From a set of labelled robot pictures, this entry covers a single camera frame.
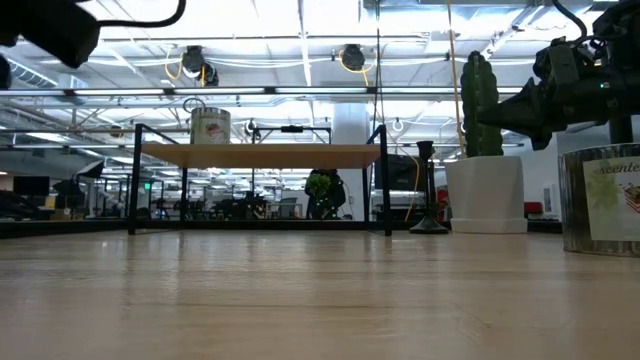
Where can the white planter pot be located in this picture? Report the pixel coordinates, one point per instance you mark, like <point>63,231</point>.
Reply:
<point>485,195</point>

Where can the tall green cactus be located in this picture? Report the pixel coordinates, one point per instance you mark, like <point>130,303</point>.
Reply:
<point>480,100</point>

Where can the silver scented candle tin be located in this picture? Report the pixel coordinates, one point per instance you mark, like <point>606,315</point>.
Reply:
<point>210,127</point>
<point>575,200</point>

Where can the black screen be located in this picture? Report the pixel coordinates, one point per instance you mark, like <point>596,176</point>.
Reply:
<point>400,172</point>

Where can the wooden shelf with black frame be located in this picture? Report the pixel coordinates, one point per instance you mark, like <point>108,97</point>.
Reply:
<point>260,156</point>

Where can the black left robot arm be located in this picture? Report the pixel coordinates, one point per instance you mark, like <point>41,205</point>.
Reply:
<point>50,27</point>

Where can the black candlestick holder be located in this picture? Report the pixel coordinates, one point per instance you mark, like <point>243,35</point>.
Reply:
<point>428,225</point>

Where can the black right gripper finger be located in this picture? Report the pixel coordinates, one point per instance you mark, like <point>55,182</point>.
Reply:
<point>544,137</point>
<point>520,112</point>

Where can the person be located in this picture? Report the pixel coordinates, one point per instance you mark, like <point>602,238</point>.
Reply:
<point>339,195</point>

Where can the green potted plant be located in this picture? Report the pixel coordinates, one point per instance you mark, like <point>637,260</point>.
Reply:
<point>318,187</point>

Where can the red box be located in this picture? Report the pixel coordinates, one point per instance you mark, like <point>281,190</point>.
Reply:
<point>533,208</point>

